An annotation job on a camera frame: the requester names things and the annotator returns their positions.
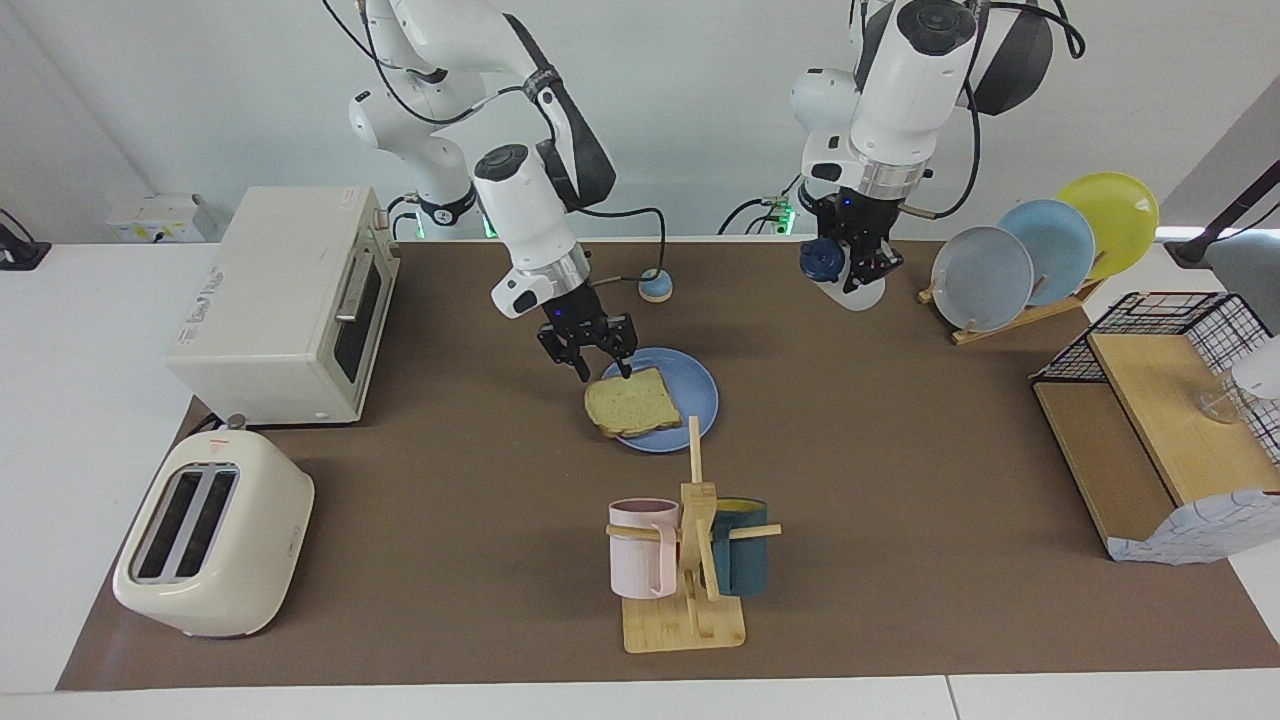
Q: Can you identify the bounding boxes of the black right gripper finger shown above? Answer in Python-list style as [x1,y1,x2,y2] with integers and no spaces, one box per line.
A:
[598,313,639,380]
[537,328,591,384]

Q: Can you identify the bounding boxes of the translucent bottle navy cap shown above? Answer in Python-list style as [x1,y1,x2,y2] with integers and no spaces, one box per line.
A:
[799,236,888,313]

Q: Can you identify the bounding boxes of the toasted bread slice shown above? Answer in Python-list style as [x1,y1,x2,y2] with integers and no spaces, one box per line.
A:
[584,367,684,439]

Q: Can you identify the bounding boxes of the blue round plate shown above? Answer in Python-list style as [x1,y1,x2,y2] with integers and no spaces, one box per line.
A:
[597,347,720,454]

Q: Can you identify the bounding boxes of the grey plate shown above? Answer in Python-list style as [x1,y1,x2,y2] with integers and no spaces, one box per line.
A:
[930,226,1035,333]

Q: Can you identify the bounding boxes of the wooden plate rack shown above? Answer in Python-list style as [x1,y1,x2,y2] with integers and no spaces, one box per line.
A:
[918,250,1106,346]

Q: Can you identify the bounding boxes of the light blue plate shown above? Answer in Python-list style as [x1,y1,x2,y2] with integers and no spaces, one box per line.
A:
[997,199,1097,307]

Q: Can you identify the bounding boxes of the yellow plate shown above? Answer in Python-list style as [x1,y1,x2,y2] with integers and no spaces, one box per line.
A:
[1057,172,1161,282]

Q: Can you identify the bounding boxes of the brown table mat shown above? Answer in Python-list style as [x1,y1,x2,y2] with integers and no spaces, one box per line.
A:
[55,238,1280,693]

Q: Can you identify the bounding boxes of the pink mug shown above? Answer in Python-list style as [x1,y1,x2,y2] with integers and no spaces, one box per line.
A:
[608,498,681,600]

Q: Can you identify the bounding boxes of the teal mug yellow inside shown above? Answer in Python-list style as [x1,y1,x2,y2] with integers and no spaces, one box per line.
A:
[710,497,770,598]

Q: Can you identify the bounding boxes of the white toaster oven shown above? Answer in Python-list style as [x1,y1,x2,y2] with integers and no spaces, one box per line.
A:
[165,186,401,427]

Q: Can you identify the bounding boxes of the wooden mug tree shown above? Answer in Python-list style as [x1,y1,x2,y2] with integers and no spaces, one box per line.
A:
[606,416,784,655]

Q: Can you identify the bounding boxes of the cream two-slot toaster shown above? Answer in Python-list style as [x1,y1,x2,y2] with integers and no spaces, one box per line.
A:
[112,414,316,639]

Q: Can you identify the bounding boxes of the clear glass cup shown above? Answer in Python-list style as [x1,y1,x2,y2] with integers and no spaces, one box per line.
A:
[1195,385,1253,426]

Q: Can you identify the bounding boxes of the white power socket box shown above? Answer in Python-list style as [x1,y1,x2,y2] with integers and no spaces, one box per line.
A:
[107,194,218,244]

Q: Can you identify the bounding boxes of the white patterned cloth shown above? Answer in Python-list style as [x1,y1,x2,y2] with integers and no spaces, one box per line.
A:
[1105,487,1280,566]

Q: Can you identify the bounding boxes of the black clamp base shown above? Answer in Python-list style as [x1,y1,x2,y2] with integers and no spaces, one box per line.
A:
[0,208,51,271]

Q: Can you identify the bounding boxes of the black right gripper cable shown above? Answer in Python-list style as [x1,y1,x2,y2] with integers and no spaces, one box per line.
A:
[575,205,669,286]

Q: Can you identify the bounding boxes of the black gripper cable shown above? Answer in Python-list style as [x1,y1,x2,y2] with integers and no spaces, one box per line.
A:
[850,0,1087,219]
[575,205,669,286]

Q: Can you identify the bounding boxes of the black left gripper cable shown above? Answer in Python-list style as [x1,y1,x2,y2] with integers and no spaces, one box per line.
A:
[850,0,1087,219]

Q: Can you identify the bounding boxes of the wooden shelf with wire basket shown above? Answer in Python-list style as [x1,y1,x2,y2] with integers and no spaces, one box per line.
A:
[1030,291,1280,561]

